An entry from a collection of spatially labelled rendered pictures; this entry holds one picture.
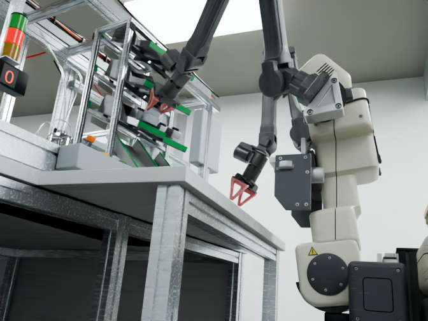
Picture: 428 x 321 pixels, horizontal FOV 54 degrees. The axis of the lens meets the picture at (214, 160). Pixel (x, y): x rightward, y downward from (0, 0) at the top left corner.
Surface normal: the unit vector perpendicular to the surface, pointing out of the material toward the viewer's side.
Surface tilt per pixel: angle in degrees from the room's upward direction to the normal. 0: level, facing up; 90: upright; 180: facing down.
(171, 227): 90
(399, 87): 90
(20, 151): 90
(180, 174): 90
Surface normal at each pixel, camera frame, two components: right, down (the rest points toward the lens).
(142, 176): -0.34, -0.33
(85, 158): 0.88, -0.09
